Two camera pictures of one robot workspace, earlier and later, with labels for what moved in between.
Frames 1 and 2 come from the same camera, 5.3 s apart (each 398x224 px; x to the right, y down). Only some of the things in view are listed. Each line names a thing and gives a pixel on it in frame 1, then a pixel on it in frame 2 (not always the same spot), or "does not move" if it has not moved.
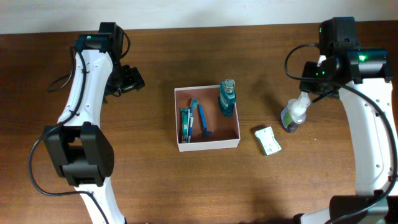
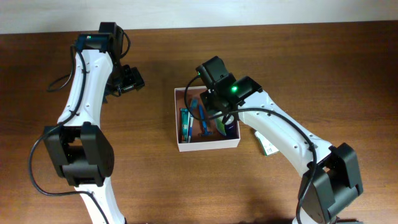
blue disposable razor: [206, 133] does not move
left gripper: [134, 80] does not move
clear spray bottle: [294, 114] → [229, 129]
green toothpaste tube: [184, 124] does not move
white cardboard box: [201, 124] does not move
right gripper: [311, 86] → [209, 102]
